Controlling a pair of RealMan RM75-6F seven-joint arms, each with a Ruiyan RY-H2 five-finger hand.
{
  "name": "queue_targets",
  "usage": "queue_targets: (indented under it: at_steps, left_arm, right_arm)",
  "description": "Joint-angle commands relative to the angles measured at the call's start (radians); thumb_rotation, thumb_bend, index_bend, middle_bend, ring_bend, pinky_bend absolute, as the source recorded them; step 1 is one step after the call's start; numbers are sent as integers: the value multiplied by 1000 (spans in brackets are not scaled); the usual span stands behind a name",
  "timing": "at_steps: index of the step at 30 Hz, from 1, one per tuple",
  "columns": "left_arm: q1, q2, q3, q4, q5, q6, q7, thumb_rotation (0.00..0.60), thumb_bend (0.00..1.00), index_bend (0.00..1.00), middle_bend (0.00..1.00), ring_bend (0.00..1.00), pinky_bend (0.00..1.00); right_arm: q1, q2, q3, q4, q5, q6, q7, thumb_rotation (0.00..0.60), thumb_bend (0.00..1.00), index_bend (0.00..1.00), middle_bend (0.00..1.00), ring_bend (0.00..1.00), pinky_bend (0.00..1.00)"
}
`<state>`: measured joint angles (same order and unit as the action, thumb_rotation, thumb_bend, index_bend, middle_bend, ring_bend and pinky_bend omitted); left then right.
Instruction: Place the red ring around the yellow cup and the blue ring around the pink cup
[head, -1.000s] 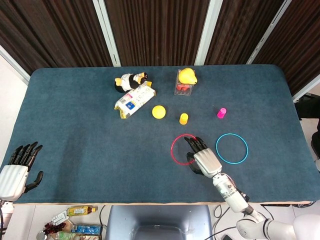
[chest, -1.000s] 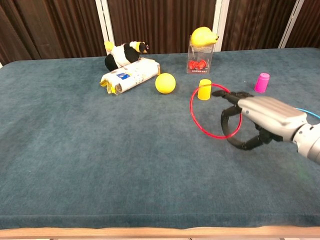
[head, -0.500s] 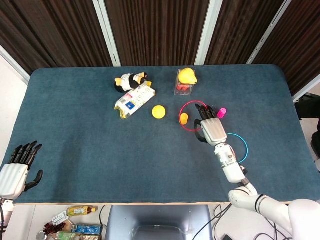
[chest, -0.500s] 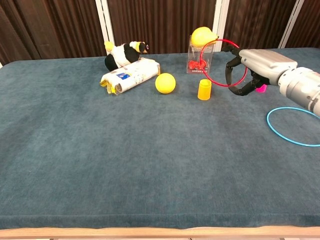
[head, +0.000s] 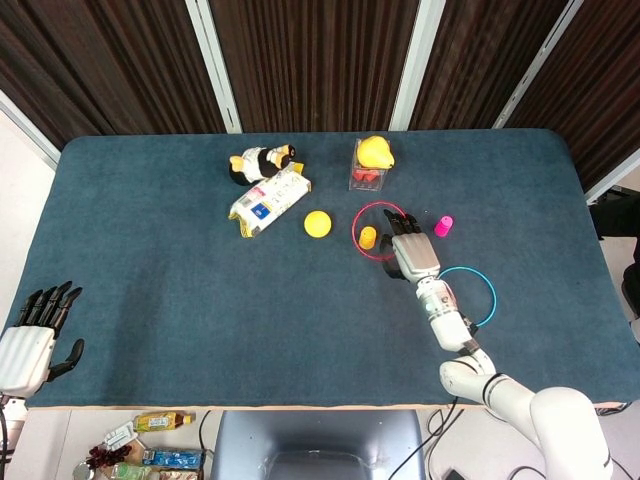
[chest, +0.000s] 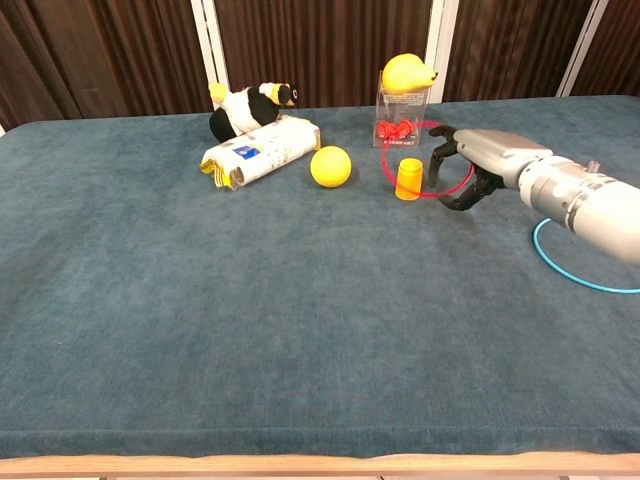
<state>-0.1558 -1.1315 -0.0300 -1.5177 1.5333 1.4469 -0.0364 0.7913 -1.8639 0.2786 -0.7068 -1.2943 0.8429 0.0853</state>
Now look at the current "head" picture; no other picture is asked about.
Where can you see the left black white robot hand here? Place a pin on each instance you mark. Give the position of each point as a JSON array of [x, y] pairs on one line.
[[22, 357]]

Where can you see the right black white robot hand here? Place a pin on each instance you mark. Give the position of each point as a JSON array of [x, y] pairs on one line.
[[415, 255]]

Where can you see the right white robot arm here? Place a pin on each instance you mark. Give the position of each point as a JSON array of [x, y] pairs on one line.
[[550, 405]]

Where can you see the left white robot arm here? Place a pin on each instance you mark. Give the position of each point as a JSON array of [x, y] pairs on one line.
[[15, 415]]

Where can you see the small pink cup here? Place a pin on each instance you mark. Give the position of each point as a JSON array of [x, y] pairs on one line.
[[443, 226]]

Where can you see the small orange cup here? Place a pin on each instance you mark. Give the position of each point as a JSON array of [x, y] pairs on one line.
[[368, 238]]

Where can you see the clear plastic box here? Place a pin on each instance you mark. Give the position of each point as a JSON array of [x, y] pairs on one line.
[[367, 185]]

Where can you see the red toy pieces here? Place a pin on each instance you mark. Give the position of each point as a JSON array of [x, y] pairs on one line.
[[365, 174]]

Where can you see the yellow ball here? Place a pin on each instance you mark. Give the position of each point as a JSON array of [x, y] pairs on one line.
[[317, 224]]

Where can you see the yellow toy pear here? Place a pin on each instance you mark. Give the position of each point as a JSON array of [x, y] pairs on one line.
[[374, 151]]

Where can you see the white blister pack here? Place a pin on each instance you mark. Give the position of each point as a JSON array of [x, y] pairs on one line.
[[120, 435]]

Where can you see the dark red bundle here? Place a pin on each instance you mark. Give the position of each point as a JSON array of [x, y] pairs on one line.
[[105, 456]]

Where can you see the silver round can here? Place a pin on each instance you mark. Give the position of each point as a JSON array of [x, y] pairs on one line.
[[82, 471]]

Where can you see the yellow label tea bottle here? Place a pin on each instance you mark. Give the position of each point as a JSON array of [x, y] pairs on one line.
[[160, 421]]

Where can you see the white yellow snack package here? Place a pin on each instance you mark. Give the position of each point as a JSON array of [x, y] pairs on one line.
[[270, 200]]

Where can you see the green plastic bottle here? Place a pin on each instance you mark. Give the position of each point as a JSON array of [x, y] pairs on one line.
[[131, 471]]

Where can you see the blue snack packet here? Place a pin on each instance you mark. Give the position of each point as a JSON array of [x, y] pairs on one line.
[[172, 458]]

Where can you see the penguin plush toy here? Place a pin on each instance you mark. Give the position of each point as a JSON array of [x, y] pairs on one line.
[[257, 164]]

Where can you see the blue felt table cloth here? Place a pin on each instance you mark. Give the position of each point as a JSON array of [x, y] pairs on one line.
[[200, 300]]

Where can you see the black bag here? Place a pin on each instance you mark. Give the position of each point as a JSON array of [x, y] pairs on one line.
[[617, 212]]

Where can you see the grey blue chair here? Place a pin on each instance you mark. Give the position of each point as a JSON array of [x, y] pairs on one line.
[[315, 445]]

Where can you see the black round stool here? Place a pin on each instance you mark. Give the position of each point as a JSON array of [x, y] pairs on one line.
[[632, 287]]

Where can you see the white partition post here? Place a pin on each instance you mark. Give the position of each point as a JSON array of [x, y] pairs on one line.
[[615, 180], [417, 65], [212, 65], [25, 127], [537, 65]]

